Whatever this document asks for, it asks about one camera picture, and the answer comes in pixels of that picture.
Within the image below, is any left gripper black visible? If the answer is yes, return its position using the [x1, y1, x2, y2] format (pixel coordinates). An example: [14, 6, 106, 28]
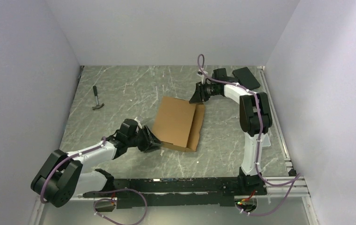
[126, 125, 163, 152]

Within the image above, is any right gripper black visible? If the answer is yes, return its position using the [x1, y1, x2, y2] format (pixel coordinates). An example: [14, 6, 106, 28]
[189, 82, 217, 105]

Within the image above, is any brown cardboard box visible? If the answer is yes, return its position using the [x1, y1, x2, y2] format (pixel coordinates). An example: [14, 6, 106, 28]
[152, 96, 206, 152]

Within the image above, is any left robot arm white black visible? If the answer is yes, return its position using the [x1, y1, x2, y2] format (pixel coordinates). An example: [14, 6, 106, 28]
[30, 119, 162, 208]

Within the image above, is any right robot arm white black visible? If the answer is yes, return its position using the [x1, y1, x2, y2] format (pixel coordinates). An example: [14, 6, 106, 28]
[189, 67, 273, 195]

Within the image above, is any black foam block far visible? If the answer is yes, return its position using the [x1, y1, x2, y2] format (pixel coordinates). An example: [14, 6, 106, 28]
[232, 67, 260, 90]

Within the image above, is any small black hammer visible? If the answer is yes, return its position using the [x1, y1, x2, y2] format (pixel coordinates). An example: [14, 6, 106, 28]
[92, 85, 104, 111]

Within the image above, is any white rectangular tray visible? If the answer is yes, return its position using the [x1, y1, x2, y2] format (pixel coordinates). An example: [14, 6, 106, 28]
[260, 134, 271, 148]

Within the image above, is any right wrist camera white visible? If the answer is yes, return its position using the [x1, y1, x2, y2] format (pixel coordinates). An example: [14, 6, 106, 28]
[197, 70, 208, 84]

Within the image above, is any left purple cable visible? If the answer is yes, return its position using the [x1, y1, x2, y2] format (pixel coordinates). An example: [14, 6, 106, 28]
[40, 136, 148, 225]

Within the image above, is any purple cable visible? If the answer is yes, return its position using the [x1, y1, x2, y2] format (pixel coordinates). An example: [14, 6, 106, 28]
[40, 136, 148, 225]
[197, 54, 303, 218]

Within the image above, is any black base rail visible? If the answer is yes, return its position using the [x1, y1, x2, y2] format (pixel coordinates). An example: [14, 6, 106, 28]
[82, 176, 267, 209]

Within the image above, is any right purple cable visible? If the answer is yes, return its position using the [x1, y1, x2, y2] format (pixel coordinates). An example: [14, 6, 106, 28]
[197, 54, 303, 218]

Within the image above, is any aluminium frame rail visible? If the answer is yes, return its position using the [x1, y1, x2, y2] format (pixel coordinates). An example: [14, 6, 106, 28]
[266, 176, 310, 197]

